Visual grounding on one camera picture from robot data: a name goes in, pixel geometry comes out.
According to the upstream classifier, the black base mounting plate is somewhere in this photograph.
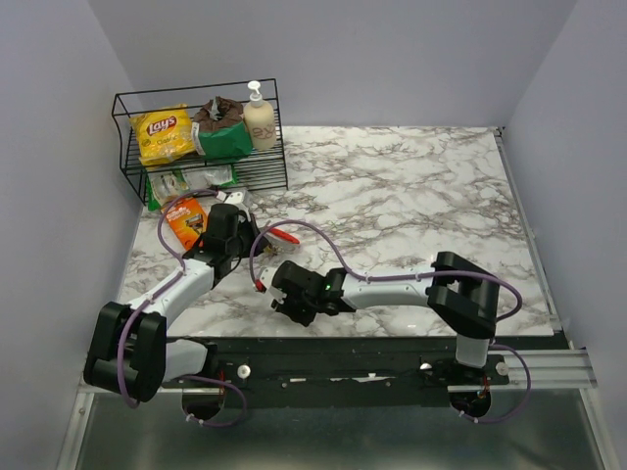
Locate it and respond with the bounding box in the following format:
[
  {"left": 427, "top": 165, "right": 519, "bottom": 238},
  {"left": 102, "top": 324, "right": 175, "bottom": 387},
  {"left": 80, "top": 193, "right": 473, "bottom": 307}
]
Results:
[{"left": 100, "top": 335, "right": 513, "bottom": 407}]

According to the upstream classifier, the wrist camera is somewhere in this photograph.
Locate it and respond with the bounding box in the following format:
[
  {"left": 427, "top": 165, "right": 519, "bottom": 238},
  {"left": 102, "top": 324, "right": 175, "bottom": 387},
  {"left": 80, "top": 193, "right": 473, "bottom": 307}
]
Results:
[
  {"left": 256, "top": 267, "right": 287, "bottom": 312},
  {"left": 216, "top": 190, "right": 251, "bottom": 212}
]

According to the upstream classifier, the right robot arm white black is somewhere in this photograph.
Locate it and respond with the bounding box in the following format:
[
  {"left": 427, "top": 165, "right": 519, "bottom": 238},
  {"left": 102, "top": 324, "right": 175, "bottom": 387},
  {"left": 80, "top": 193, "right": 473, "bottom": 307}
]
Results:
[{"left": 257, "top": 252, "right": 500, "bottom": 384}]

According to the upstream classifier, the cream soap pump bottle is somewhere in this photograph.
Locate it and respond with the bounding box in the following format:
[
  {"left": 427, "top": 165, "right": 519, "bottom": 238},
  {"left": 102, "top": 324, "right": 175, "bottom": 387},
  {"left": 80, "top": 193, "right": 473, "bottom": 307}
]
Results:
[{"left": 243, "top": 80, "right": 276, "bottom": 151}]

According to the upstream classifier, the green brown snack bag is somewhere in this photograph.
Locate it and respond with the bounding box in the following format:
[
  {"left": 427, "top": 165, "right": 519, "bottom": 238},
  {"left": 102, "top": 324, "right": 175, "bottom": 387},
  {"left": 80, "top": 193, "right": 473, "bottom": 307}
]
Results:
[{"left": 191, "top": 96, "right": 253, "bottom": 161}]

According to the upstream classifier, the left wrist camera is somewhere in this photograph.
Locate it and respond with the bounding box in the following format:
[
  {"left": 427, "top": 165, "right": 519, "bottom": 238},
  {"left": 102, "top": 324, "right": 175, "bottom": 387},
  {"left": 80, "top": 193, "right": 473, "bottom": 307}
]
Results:
[{"left": 216, "top": 190, "right": 251, "bottom": 212}]

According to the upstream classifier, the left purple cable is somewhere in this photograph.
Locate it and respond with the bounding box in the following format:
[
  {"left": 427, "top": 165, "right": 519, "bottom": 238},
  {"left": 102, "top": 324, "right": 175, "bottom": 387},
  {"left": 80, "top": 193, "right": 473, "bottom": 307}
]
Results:
[{"left": 117, "top": 188, "right": 249, "bottom": 428}]

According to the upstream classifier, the yellow Lays chips bag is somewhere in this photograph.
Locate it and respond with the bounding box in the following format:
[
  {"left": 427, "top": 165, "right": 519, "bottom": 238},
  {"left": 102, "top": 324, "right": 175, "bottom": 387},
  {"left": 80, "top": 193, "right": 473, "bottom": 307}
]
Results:
[{"left": 130, "top": 103, "right": 195, "bottom": 167}]

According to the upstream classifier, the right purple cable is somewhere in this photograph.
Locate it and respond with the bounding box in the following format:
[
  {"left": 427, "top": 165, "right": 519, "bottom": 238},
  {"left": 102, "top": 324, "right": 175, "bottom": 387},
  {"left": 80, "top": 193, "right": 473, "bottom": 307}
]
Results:
[{"left": 248, "top": 220, "right": 533, "bottom": 426}]

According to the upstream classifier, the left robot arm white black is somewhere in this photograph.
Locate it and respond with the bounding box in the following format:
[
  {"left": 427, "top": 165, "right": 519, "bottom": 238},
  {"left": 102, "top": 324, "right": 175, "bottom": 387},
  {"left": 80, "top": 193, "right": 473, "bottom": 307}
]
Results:
[{"left": 83, "top": 203, "right": 267, "bottom": 407}]

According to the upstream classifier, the green white snack packet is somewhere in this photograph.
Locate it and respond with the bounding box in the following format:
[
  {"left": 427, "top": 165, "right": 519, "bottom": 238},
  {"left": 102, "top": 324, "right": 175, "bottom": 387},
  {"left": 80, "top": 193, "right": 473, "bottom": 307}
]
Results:
[{"left": 147, "top": 164, "right": 238, "bottom": 212}]

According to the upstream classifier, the aluminium rail frame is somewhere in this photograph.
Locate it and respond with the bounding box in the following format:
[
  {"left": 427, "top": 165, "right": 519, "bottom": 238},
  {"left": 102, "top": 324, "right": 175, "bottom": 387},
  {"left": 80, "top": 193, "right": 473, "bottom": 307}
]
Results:
[{"left": 59, "top": 337, "right": 617, "bottom": 469}]

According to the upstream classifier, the orange Gillette razor package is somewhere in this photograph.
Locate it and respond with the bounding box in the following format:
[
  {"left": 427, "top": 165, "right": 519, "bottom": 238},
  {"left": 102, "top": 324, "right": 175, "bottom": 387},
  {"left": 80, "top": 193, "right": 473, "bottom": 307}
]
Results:
[{"left": 162, "top": 197, "right": 208, "bottom": 250}]

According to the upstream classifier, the black wire shelf rack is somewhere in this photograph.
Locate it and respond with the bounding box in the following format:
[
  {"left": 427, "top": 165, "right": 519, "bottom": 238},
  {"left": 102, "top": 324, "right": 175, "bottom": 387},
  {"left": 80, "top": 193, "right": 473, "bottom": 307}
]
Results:
[{"left": 112, "top": 78, "right": 288, "bottom": 205}]

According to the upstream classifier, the metal key organizer red handle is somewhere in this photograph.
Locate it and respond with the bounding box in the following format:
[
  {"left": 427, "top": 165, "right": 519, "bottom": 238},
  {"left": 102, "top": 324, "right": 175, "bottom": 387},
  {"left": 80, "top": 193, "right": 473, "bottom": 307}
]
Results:
[{"left": 262, "top": 227, "right": 301, "bottom": 257}]

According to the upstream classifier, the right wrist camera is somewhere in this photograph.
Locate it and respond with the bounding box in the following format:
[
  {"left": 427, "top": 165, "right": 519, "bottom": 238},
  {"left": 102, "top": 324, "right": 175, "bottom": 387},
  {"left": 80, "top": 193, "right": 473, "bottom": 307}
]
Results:
[{"left": 256, "top": 267, "right": 287, "bottom": 312}]

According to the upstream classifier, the purple cable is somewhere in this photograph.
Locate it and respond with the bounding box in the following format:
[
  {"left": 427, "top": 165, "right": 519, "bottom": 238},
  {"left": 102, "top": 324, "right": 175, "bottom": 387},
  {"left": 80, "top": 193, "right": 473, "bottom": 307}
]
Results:
[
  {"left": 248, "top": 220, "right": 533, "bottom": 426},
  {"left": 117, "top": 188, "right": 249, "bottom": 428}
]

